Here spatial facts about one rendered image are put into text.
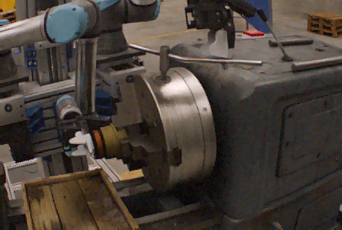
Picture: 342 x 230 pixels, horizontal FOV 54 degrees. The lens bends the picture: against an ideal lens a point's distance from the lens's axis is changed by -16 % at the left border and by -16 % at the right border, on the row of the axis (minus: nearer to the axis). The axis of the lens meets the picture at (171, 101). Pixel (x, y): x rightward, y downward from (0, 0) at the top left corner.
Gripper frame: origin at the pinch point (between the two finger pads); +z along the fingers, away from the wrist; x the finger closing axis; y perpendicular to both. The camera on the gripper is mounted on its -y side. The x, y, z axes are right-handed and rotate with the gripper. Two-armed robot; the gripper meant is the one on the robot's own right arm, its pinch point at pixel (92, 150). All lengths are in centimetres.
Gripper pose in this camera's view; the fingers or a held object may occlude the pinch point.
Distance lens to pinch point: 96.1
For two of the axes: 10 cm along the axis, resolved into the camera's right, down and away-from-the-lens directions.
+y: -9.2, 1.7, -3.4
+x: -0.4, -9.3, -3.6
